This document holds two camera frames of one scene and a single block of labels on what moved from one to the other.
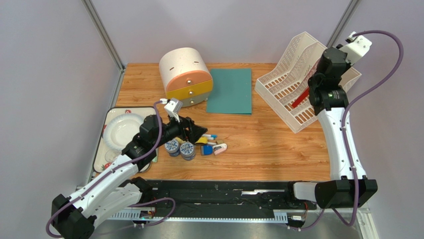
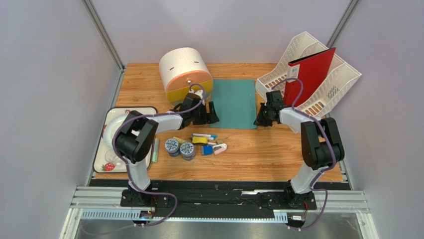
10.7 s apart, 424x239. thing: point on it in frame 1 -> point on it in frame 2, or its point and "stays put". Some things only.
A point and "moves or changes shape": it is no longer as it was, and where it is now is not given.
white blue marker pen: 214,136 stays put
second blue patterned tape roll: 187,150 stays put
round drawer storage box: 186,75 stays put
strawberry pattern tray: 106,156 stays put
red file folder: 300,99 moves or changes shape
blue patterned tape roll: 172,147 stays put
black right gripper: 313,83 -> 265,114
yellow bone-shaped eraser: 202,140 stays put
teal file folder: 232,91 moves or changes shape
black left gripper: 196,132 -> 211,117
